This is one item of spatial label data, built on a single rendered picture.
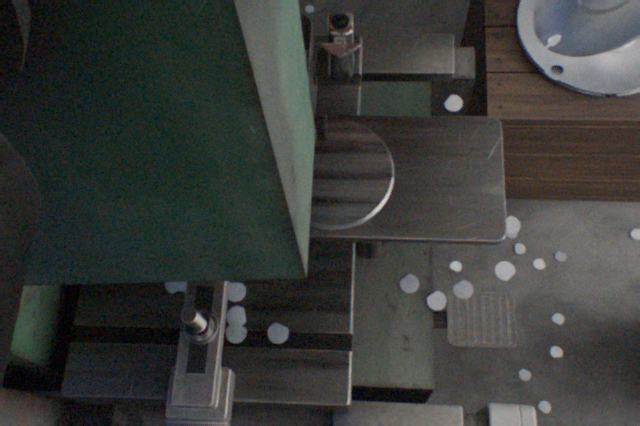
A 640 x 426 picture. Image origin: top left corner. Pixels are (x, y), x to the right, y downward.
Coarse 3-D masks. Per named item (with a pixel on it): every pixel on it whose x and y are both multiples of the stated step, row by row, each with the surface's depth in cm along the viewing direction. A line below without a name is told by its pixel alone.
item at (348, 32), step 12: (336, 12) 79; (348, 12) 79; (336, 24) 79; (348, 24) 79; (336, 36) 79; (348, 36) 79; (336, 60) 83; (348, 60) 83; (336, 72) 85; (348, 72) 85
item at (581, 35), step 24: (552, 0) 127; (576, 0) 122; (600, 0) 117; (624, 0) 114; (552, 24) 124; (576, 24) 120; (600, 24) 116; (624, 24) 112; (552, 48) 121; (576, 48) 117; (600, 48) 113
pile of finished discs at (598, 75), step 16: (528, 0) 130; (528, 16) 129; (528, 32) 128; (528, 48) 127; (544, 48) 126; (624, 48) 125; (544, 64) 125; (560, 64) 125; (576, 64) 125; (592, 64) 125; (608, 64) 124; (624, 64) 124; (560, 80) 123; (576, 80) 124; (592, 80) 124; (608, 80) 123; (624, 80) 123
